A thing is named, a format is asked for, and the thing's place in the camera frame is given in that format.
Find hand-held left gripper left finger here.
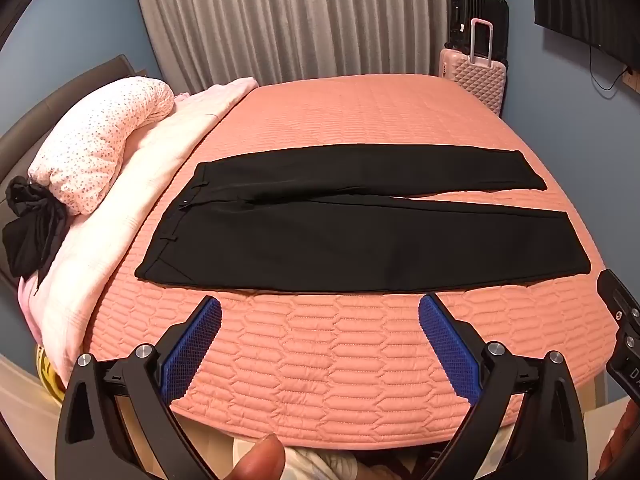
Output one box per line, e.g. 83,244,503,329
55,295,223,480

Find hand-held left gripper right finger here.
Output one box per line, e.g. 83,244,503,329
418,292,590,480

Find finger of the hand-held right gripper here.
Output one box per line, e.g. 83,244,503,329
597,269,640,333

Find black pants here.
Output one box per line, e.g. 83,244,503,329
135,143,593,293

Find person's left hand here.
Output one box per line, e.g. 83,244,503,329
234,434,287,480

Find bed with pink quilted cover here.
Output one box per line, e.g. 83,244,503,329
80,74,618,448

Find yellow object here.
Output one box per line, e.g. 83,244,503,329
34,345,67,396

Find white cloth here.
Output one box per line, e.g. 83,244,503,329
285,447,371,480

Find pale pink blanket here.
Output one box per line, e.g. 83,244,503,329
17,77,261,381

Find black crumpled cloth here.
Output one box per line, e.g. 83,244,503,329
1,176,68,278

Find pink floral pillow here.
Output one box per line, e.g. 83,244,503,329
27,76,176,217

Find pink suitcase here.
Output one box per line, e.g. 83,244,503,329
437,18,507,118

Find grey headboard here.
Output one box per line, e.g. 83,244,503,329
0,55,146,291

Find black suitcase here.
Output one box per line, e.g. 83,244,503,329
445,0,510,61

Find grey pleated curtain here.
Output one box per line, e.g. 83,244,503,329
131,0,473,93

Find black television cable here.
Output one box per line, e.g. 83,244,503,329
589,50,632,93

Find black wall television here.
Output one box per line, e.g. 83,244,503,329
529,0,640,73

